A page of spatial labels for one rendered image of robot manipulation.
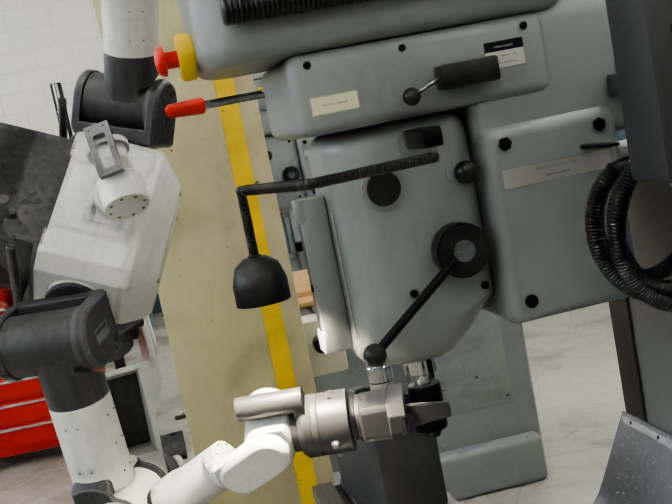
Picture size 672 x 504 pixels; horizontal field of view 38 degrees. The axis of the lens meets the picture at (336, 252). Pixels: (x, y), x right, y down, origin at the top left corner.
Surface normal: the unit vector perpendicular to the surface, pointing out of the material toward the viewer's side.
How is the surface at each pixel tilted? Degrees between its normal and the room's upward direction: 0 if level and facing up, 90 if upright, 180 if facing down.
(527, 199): 90
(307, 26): 90
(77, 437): 99
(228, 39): 90
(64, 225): 57
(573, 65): 90
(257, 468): 115
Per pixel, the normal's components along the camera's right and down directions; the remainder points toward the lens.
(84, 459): -0.18, 0.33
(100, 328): 0.97, -0.15
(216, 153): 0.21, 0.10
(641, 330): -0.96, 0.22
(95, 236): 0.22, -0.48
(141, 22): 0.40, 0.43
